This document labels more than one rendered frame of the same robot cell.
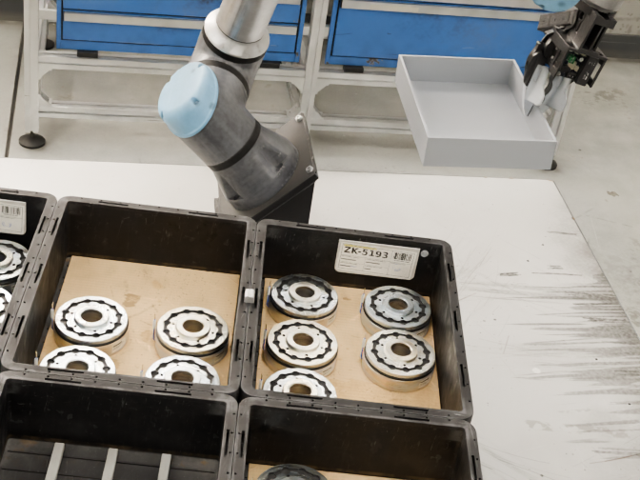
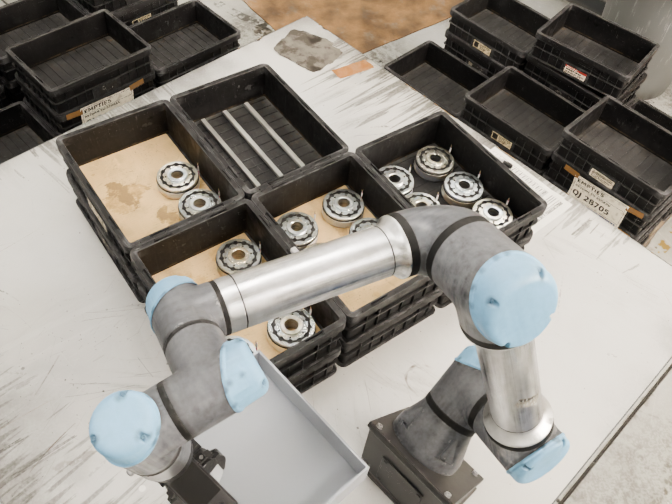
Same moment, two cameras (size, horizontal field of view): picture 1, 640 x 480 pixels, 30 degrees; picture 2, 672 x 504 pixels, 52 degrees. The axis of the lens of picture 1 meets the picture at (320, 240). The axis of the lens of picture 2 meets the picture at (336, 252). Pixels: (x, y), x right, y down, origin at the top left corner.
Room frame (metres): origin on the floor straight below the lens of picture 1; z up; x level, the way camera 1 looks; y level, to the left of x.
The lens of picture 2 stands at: (2.08, -0.40, 2.12)
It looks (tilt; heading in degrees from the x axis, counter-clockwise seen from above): 52 degrees down; 143
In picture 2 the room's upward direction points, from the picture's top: 8 degrees clockwise
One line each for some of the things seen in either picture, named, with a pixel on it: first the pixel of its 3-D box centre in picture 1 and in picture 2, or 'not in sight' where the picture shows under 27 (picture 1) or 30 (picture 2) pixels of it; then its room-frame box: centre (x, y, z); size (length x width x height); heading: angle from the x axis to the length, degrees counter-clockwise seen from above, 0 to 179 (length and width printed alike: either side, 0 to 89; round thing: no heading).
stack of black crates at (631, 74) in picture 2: not in sight; (577, 85); (0.72, 1.77, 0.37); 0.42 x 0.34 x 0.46; 13
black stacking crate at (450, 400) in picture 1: (350, 344); (236, 301); (1.32, -0.07, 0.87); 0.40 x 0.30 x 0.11; 4
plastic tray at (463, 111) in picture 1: (470, 110); (263, 449); (1.71, -0.21, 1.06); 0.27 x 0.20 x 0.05; 11
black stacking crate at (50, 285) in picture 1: (139, 320); (348, 243); (1.30, 0.23, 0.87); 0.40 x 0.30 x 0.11; 4
